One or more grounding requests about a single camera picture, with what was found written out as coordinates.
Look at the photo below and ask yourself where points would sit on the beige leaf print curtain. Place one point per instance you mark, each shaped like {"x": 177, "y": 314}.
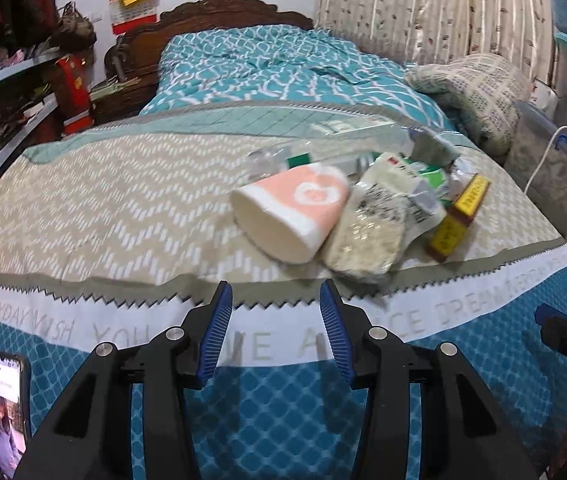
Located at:
{"x": 423, "y": 5}

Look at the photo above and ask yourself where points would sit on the black smartphone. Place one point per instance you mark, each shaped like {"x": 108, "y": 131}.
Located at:
{"x": 8, "y": 410}

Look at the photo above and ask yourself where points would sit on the red bag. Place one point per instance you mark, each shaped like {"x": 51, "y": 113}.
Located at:
{"x": 75, "y": 92}

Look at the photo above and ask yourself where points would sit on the grey patterned pillow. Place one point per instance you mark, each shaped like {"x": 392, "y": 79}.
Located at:
{"x": 478, "y": 90}

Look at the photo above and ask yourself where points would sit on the crumpled grey wrapper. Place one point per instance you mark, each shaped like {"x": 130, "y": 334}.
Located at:
{"x": 431, "y": 146}

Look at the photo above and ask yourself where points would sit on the yellow and red long box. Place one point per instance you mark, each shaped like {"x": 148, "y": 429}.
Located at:
{"x": 456, "y": 225}

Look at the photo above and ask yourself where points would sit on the clear plastic bottle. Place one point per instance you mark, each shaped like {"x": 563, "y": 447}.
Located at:
{"x": 283, "y": 156}

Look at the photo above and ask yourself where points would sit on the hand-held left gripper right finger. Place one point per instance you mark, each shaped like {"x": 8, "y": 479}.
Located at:
{"x": 336, "y": 332}

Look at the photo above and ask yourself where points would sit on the teal patterned quilt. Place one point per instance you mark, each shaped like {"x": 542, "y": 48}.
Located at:
{"x": 273, "y": 70}

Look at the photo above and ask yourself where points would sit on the green and white packet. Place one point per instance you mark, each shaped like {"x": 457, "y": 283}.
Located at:
{"x": 431, "y": 177}

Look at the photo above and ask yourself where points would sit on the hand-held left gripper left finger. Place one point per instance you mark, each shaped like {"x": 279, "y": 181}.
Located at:
{"x": 216, "y": 332}

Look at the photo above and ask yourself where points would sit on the cluttered metal shelf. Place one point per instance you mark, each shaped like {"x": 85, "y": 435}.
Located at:
{"x": 8, "y": 110}

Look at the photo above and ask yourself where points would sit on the carved wooden headboard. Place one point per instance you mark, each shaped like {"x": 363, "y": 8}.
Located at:
{"x": 203, "y": 20}

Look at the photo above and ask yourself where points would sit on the brown handbag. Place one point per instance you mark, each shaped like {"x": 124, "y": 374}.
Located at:
{"x": 75, "y": 27}

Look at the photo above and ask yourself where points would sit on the speckled plastic food bag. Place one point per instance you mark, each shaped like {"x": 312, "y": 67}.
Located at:
{"x": 368, "y": 235}

